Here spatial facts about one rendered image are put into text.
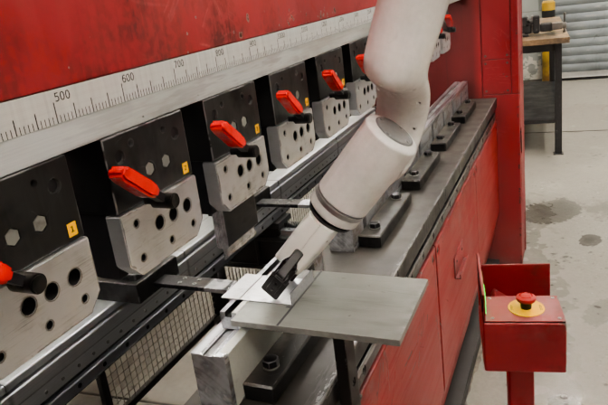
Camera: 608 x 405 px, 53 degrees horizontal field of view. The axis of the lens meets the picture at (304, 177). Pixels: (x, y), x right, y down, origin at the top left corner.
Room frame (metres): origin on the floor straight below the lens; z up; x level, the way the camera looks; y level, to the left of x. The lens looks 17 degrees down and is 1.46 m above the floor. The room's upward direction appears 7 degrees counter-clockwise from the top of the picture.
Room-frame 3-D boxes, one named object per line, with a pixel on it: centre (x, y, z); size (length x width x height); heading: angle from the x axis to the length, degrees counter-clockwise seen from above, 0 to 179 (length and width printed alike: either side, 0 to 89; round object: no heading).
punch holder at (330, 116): (1.26, -0.05, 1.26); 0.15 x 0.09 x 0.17; 155
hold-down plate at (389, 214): (1.44, -0.19, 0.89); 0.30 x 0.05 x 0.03; 155
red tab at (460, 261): (1.78, -0.47, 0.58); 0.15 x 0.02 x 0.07; 155
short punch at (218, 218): (0.92, 0.12, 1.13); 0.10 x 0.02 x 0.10; 155
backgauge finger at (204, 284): (1.00, 0.26, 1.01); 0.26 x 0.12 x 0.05; 65
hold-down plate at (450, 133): (2.17, -0.54, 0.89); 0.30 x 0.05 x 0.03; 155
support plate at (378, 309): (0.86, -0.02, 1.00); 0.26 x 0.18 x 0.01; 65
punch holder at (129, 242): (0.71, 0.21, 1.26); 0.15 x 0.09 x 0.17; 155
